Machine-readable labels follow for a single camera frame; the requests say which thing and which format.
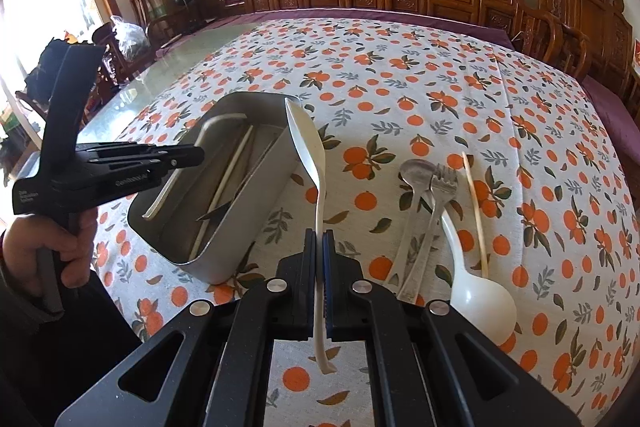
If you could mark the black bag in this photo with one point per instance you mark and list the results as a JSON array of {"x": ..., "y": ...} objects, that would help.
[{"x": 42, "y": 72}]

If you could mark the square purple seat cushion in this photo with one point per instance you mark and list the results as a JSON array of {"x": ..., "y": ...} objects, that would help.
[{"x": 615, "y": 107}]

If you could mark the beige plastic spoon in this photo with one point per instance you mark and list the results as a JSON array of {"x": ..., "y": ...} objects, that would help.
[{"x": 172, "y": 176}]

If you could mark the long purple sofa cushion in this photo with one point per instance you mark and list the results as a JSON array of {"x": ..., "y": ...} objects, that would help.
[{"x": 350, "y": 18}]

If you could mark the white slim plastic spoon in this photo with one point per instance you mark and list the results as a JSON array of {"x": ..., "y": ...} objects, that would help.
[{"x": 307, "y": 142}]

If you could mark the white round soup spoon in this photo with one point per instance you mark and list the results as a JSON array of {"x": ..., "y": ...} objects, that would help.
[{"x": 482, "y": 307}]

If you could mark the wooden dining chair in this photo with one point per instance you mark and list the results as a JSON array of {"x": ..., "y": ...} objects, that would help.
[{"x": 112, "y": 57}]

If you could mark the black desk lamp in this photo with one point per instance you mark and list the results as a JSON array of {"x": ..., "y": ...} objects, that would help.
[{"x": 185, "y": 7}]

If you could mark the orange print tablecloth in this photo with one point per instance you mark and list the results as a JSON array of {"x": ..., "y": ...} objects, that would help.
[{"x": 400, "y": 72}]

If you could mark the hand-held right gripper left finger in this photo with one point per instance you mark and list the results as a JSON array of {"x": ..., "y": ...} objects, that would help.
[{"x": 307, "y": 282}]

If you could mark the metal tin box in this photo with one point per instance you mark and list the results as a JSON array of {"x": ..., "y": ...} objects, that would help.
[{"x": 240, "y": 232}]

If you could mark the dark table knife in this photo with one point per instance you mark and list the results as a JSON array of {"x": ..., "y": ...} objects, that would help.
[{"x": 215, "y": 212}]

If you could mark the red gift box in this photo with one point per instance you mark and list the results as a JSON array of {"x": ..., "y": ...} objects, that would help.
[{"x": 636, "y": 54}]

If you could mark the person's left hand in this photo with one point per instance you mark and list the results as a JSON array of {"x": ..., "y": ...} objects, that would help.
[{"x": 80, "y": 247}]

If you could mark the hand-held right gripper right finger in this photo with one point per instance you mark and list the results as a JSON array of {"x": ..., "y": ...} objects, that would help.
[{"x": 327, "y": 272}]

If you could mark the metal spoon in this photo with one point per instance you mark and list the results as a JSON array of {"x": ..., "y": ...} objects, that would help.
[{"x": 415, "y": 174}]

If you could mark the person's dark clothing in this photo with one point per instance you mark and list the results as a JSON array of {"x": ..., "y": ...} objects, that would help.
[{"x": 75, "y": 382}]

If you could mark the carved wooden armchair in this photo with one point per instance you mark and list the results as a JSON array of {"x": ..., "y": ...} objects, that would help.
[
  {"x": 145, "y": 12},
  {"x": 590, "y": 22}
]

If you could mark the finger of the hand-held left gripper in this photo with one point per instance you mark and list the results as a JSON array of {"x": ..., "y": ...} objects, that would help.
[{"x": 185, "y": 155}]

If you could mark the clear plastic bag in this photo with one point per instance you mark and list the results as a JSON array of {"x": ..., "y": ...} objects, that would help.
[{"x": 129, "y": 38}]

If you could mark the metal fork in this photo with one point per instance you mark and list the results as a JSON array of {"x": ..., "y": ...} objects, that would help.
[{"x": 439, "y": 207}]

